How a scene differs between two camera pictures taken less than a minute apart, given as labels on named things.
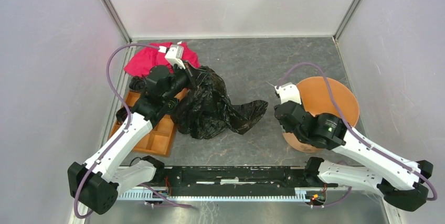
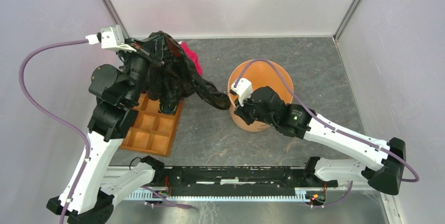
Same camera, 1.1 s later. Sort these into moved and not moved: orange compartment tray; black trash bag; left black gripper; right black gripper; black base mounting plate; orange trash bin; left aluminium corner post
Moved: right black gripper; black trash bag; orange trash bin; left black gripper
Not moved: left aluminium corner post; orange compartment tray; black base mounting plate
